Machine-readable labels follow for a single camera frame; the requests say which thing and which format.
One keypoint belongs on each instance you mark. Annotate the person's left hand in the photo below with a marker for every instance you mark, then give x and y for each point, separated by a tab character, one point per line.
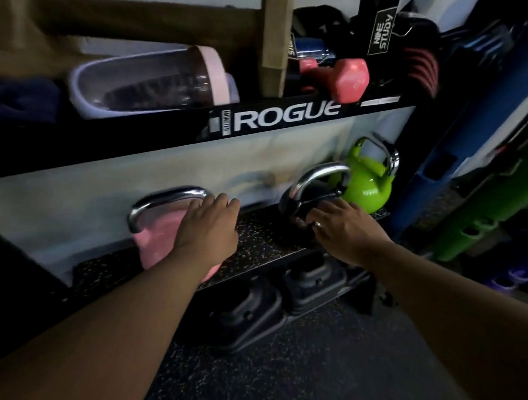
208	235

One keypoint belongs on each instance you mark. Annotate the person's right hand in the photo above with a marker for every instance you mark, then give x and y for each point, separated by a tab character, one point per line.
353	237

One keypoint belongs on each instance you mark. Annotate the green kettlebell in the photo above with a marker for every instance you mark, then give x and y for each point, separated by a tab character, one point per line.
368	188

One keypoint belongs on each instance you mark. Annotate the pink kettlebell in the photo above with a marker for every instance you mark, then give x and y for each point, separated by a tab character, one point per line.
156	241

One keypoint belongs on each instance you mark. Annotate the black kettlebell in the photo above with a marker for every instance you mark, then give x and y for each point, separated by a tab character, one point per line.
320	193

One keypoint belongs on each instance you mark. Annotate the black Rogue storage rack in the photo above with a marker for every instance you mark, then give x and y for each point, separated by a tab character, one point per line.
156	132

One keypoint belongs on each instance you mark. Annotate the person's left forearm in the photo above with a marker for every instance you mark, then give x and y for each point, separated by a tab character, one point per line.
100	344

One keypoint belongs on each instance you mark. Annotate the person's right forearm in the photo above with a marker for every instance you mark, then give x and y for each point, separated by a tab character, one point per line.
461	320

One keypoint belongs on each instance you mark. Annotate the black rubber weight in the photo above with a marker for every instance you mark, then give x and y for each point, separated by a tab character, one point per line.
247	312
320	282

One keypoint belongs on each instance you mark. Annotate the green foam tube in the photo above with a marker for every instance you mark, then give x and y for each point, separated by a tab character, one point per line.
487	209

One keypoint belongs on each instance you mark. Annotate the white paper label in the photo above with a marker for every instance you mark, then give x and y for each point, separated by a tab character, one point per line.
380	101

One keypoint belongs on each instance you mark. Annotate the blue foam tube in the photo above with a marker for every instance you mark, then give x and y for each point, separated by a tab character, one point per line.
462	132

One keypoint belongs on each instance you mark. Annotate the pink hex dumbbell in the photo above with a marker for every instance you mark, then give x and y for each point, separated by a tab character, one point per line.
352	80

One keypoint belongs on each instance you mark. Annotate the clear shaker bottle pink lid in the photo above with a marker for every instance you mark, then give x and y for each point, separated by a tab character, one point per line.
145	80

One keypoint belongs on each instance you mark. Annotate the purple foam tube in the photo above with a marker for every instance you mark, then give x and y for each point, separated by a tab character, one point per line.
516	274

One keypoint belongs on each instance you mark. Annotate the black red striped wrist wrap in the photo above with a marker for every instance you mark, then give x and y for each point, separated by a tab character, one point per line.
420	68

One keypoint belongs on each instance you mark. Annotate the blue metal bottle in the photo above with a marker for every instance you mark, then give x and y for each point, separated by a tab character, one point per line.
309	47

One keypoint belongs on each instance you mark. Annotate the dark blue towel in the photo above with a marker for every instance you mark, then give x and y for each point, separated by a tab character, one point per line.
19	103

